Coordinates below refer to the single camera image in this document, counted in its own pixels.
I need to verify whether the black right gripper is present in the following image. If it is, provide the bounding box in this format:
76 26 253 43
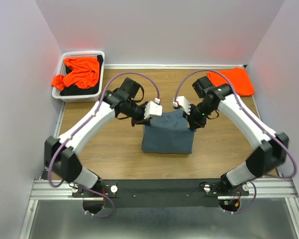
182 101 215 130

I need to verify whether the blue grey t shirt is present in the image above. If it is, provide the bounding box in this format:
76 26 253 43
141 110 194 154

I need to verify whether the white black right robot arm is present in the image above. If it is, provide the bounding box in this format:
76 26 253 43
176 77 289 195

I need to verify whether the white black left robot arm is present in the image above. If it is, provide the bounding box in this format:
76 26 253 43
44 79 161 197

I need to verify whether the folded orange t shirt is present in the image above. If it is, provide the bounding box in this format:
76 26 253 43
207 68 255 97

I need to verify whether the crumpled orange t shirt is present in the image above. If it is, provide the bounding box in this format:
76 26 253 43
51 57 101 91

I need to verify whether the black t shirt in basket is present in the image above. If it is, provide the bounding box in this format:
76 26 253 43
60 55 104 96

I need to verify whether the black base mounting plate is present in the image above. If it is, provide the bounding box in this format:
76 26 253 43
72 178 249 212

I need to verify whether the white plastic laundry basket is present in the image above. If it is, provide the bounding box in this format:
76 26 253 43
52 50 105 103

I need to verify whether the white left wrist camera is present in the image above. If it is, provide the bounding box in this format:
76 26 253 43
144 98 163 120

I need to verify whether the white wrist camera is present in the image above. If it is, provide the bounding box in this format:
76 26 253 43
144 98 163 120
172 96 191 115

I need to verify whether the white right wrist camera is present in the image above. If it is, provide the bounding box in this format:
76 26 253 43
172 96 191 115

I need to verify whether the aluminium extrusion rail frame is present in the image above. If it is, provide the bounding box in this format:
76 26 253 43
19 64 299 239

